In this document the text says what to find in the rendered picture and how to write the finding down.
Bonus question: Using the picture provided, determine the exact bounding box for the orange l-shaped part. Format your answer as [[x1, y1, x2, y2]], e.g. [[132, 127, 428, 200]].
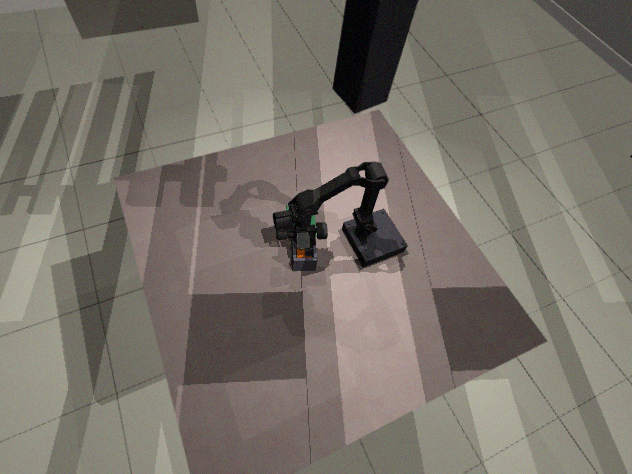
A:
[[296, 243, 312, 258]]

